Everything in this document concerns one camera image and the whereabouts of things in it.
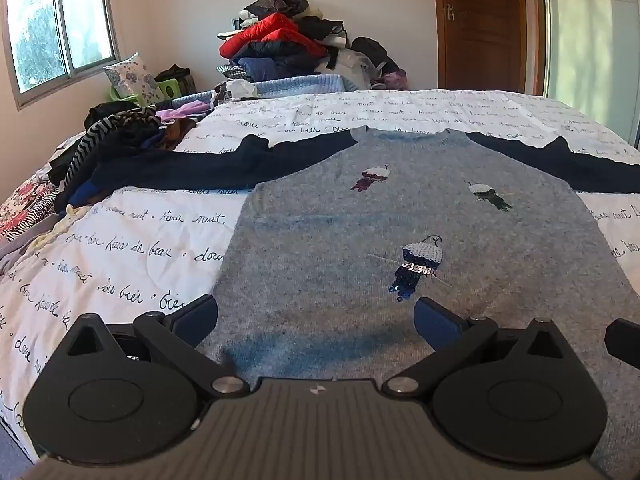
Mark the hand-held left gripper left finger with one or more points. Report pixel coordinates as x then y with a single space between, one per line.
197 319

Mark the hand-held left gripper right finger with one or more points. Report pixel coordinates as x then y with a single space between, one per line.
437 324

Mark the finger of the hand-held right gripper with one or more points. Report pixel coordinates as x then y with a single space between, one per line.
622 340

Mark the grey sweater with navy sleeves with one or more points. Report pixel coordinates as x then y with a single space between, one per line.
350 240

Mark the heap of dark clothes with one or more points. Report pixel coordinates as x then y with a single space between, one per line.
100 137

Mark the pile of dark clothes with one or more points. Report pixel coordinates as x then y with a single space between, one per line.
320 27

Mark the white script-printed bed cover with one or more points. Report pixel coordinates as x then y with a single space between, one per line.
150 240

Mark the brown garment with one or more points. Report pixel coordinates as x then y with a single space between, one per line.
177 132

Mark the red floral cloth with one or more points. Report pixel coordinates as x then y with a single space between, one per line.
22 205

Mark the purple garment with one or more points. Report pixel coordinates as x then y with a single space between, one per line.
182 110

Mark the black garment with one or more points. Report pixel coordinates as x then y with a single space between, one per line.
112 111

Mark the green plastic stool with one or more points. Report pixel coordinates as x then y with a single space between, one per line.
168 91

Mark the white plastic bag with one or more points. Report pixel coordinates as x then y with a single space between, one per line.
240 90

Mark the purple fluffy item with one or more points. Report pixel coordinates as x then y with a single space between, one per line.
395 80

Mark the checked cloth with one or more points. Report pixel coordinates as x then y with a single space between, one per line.
230 72

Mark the floral pillow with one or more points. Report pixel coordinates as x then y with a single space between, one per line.
132 77

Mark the light blue quilt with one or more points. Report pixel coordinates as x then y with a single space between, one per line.
300 84

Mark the blue cloth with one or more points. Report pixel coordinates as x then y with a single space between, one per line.
257 69

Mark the light blue pillow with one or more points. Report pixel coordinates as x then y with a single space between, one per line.
350 65

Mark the black backpack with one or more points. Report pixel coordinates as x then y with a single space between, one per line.
375 55

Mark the navy jacket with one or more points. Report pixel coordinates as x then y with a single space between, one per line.
280 52

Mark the white flower-printed curtain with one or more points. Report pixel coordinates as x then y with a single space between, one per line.
590 50

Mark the red puffer jacket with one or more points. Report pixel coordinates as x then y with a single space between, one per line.
270 30

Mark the wooden door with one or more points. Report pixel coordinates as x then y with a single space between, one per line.
485 25

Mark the black quilted jacket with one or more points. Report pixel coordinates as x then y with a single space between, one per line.
277 4

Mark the sliding window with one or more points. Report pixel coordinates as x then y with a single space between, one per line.
35 35

